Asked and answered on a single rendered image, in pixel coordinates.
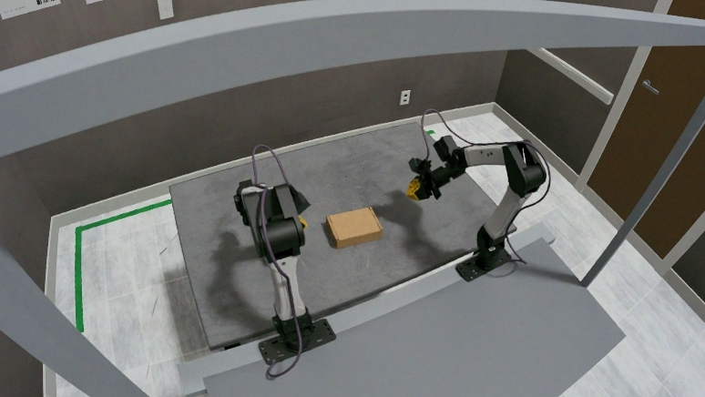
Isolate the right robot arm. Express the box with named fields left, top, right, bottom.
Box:
left=408, top=135, right=547, bottom=282

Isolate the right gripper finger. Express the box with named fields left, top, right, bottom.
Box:
left=406, top=178, right=419, bottom=194
left=406, top=182, right=421, bottom=200

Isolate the brown cardboard box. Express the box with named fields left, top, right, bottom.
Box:
left=326, top=207, right=383, bottom=249

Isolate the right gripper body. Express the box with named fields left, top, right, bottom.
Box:
left=410, top=166, right=451, bottom=200

